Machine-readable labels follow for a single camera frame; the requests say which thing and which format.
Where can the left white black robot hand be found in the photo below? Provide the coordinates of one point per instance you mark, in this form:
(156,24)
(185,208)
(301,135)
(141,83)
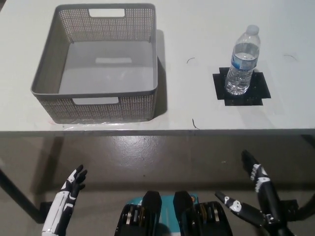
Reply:
(60,204)

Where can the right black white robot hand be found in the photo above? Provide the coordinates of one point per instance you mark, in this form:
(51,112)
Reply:
(267,196)

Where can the clear plastic water bottle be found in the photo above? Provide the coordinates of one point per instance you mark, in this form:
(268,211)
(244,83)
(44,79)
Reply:
(240,73)

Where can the black floor tape square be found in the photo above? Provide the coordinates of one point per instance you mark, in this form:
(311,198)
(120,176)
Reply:
(291,209)
(46,209)

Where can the black metal table leg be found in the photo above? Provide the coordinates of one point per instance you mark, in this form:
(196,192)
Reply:
(19,191)
(306,206)

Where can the black tape patch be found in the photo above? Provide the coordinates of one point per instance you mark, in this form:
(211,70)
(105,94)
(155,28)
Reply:
(258,91)

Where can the grey perforated plastic basket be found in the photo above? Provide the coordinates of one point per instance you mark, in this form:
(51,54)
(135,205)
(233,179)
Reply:
(103,64)

